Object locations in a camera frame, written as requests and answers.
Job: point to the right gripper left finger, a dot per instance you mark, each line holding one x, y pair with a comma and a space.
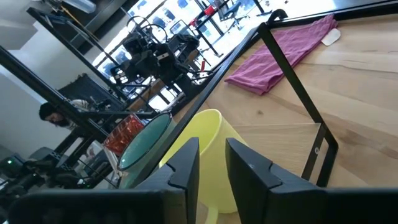
183, 174

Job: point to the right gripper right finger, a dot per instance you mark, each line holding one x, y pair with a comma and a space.
252, 180

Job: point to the pale yellow ceramic mug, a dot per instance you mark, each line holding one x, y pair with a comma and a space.
214, 174

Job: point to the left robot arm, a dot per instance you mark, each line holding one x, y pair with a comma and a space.
155, 59

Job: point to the teal cup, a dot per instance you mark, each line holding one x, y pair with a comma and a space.
141, 144

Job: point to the orange faceted shiny cup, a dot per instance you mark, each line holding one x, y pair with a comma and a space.
122, 135

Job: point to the pink folded cloth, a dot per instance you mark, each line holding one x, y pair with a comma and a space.
273, 62

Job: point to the person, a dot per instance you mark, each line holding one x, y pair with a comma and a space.
56, 116

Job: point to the black device with green light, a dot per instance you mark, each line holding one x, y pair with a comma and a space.
37, 174

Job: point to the small white oval tag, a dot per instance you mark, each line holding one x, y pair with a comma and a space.
331, 37

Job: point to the wooden shelf with black frame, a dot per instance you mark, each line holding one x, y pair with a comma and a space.
295, 84

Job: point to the black rig frame beam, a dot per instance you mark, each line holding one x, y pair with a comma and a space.
46, 93

